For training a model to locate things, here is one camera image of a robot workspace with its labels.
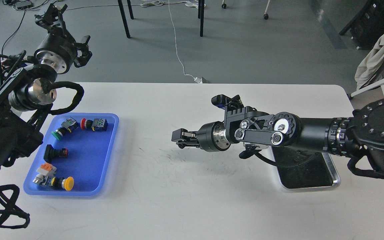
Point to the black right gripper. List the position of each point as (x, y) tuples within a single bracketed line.
[(210, 137)]

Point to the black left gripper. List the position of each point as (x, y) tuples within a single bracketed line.
[(56, 51)]

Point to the small black gear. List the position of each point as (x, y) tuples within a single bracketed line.
[(181, 145)]

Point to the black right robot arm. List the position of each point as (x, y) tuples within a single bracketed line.
[(360, 137)]

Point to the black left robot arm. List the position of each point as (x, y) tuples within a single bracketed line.
[(29, 92)]

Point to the white power adapter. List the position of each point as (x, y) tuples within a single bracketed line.
[(200, 80)]

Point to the black table leg left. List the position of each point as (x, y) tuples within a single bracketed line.
[(123, 15)]

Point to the black table leg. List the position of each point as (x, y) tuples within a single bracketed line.
[(123, 15), (201, 7)]

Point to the silver metal tray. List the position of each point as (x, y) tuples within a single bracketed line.
[(317, 171)]

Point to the blue plastic tray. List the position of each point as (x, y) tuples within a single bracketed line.
[(88, 159)]

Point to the black table leg right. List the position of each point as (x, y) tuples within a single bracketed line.
[(201, 7)]

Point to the orange white terminal block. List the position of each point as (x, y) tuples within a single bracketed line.
[(46, 172)]

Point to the beige cloth on chair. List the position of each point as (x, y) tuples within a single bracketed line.
[(370, 64)]

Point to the black cabinet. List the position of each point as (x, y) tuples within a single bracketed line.
[(367, 26)]

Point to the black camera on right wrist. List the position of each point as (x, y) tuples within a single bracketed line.
[(229, 104)]

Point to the green push button switch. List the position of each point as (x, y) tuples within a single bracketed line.
[(67, 126)]

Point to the red push button switch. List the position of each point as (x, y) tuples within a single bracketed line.
[(96, 125)]

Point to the black selector switch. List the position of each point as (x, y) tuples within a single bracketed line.
[(51, 153)]

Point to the yellow push button switch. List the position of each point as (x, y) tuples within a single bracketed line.
[(66, 184)]

